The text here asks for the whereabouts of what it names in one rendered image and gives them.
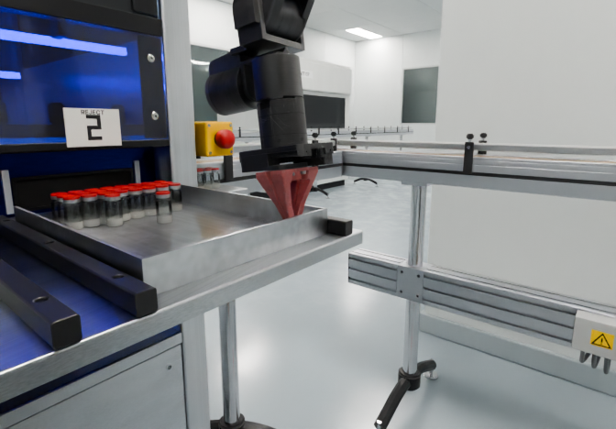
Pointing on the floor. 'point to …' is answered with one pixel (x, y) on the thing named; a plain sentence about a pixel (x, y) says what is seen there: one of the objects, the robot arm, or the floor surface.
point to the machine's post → (181, 164)
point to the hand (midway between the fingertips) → (292, 221)
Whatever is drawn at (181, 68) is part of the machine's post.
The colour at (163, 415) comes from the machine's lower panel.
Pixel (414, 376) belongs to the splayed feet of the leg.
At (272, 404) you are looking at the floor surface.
